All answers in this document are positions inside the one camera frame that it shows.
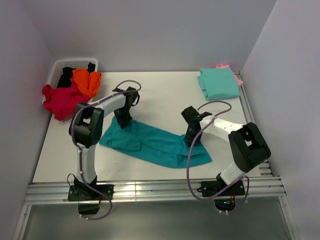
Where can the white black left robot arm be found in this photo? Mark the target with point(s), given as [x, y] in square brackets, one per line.
[86, 130]

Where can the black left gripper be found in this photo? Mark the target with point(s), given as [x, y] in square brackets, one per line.
[122, 122]

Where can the black t shirt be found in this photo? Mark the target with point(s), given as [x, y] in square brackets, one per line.
[67, 74]

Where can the aluminium table edge rail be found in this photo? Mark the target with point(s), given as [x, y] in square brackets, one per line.
[145, 191]

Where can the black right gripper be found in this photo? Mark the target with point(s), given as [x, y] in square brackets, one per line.
[188, 139]

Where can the folded pink t shirt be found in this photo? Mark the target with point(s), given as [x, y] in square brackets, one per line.
[236, 77]

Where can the magenta t shirt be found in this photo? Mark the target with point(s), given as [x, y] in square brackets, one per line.
[62, 101]

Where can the white plastic laundry basket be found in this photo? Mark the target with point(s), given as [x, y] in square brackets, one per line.
[57, 69]

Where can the folded mint t shirt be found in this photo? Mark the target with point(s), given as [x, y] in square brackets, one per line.
[218, 84]

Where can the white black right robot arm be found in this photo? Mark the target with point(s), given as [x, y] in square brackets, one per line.
[224, 130]

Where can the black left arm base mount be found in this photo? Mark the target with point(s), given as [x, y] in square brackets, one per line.
[88, 201]

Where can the orange t shirt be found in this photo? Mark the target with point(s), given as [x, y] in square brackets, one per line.
[87, 82]

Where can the teal t shirt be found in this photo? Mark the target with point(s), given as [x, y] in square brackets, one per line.
[147, 143]

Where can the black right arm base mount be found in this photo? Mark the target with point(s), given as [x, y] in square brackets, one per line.
[227, 204]

